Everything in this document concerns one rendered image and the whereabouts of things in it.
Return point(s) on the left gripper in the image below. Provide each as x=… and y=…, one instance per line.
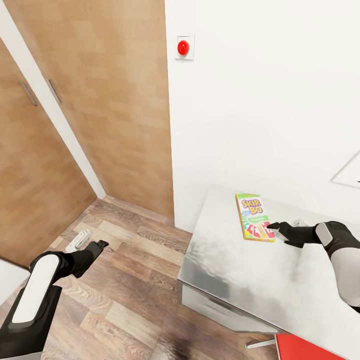
x=89, y=255

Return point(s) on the swivel chair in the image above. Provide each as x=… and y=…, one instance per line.
x=292, y=347

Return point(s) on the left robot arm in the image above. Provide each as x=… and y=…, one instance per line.
x=25, y=330

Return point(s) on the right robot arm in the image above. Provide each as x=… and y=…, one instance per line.
x=342, y=247

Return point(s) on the board game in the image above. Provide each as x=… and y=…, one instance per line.
x=254, y=218

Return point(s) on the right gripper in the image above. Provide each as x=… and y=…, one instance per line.
x=293, y=234

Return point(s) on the sliding door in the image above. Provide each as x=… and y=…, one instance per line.
x=42, y=188
x=106, y=64

